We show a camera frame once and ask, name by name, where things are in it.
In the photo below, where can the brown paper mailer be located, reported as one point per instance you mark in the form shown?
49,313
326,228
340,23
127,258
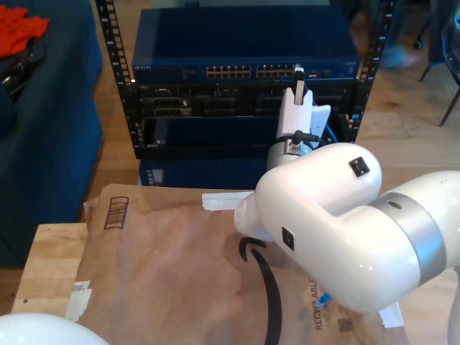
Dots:
161,269

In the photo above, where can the black office chair base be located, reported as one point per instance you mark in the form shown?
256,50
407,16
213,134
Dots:
418,43

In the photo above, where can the blue flat network device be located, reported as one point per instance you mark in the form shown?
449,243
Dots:
201,174

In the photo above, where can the orange cloth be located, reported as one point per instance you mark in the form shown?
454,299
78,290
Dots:
18,28

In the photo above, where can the person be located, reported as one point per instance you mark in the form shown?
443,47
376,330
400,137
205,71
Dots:
399,57

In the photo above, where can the black rack server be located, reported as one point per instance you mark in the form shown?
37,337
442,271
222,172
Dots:
233,104

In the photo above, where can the white tape strip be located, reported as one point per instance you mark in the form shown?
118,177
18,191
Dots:
219,201

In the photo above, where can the black server rack frame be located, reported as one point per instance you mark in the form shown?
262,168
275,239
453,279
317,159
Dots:
115,46

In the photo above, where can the white paper label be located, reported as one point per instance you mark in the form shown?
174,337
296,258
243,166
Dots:
390,316
79,302

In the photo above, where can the blue network switch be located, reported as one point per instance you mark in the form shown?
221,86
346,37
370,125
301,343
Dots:
233,36

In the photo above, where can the blue sofa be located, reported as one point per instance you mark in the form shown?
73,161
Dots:
54,143

